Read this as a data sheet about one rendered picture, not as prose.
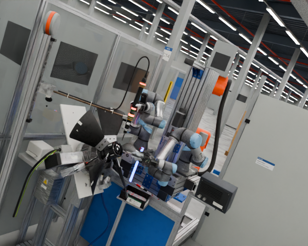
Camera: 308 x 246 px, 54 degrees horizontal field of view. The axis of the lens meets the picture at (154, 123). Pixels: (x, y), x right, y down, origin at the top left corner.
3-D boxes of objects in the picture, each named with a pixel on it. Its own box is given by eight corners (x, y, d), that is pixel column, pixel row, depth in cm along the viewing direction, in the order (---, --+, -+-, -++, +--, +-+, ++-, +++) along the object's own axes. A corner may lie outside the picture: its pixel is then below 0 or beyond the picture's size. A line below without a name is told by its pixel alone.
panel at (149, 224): (79, 235, 290) (101, 173, 279) (80, 235, 291) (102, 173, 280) (147, 290, 252) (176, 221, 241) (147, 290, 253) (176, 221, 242)
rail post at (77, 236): (71, 244, 293) (97, 171, 280) (74, 242, 296) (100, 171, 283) (74, 246, 291) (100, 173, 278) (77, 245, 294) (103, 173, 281)
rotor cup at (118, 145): (95, 147, 214) (109, 142, 208) (105, 140, 227) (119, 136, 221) (103, 166, 216) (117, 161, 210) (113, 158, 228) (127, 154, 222)
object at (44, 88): (35, 92, 212) (39, 80, 210) (39, 91, 219) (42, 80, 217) (50, 97, 213) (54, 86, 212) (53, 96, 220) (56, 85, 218)
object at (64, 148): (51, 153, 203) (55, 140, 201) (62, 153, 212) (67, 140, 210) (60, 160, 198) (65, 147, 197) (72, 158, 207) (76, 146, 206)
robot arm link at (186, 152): (182, 156, 298) (187, 144, 296) (193, 162, 292) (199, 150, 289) (176, 157, 288) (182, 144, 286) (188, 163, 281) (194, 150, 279)
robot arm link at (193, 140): (197, 153, 293) (186, 125, 248) (210, 160, 285) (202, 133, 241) (190, 164, 289) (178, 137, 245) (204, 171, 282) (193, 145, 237)
